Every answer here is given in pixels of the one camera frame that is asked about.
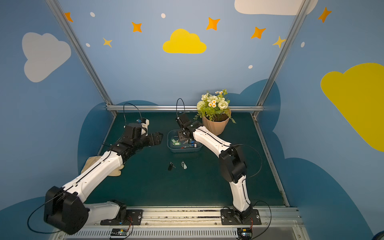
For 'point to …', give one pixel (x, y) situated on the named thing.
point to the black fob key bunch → (171, 165)
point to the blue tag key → (192, 145)
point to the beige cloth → (92, 160)
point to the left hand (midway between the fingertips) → (156, 133)
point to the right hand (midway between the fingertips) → (186, 132)
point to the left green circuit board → (119, 232)
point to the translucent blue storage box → (184, 147)
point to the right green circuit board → (244, 233)
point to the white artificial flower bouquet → (213, 106)
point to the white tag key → (183, 164)
